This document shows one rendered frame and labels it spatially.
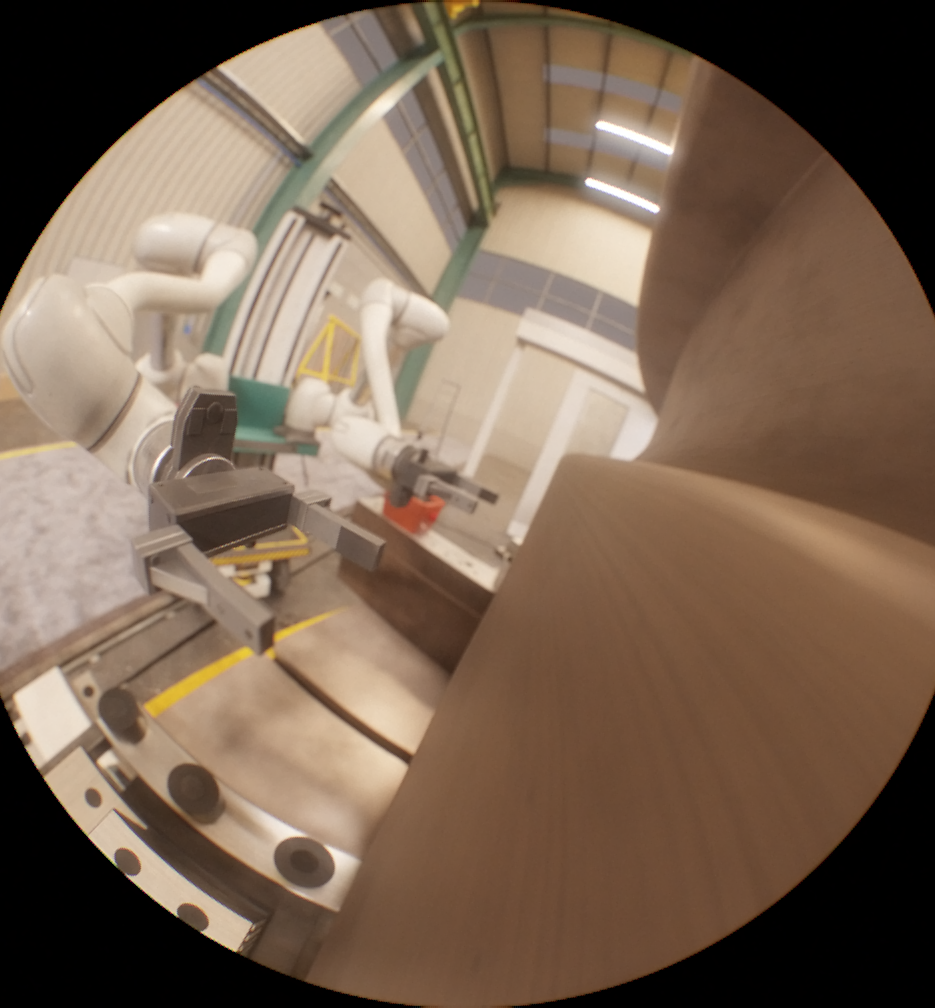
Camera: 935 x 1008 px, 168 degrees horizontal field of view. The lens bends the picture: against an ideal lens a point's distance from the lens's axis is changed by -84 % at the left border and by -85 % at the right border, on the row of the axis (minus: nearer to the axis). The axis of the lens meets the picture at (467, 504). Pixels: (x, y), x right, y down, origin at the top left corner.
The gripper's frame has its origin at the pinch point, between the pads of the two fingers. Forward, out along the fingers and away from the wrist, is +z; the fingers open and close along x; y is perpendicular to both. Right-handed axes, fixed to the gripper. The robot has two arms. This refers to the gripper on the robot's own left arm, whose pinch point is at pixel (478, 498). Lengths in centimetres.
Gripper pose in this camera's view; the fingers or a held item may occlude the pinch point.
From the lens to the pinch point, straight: 60.1
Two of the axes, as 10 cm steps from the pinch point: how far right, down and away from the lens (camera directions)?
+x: 3.6, -1.1, 9.3
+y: 3.7, -9.0, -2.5
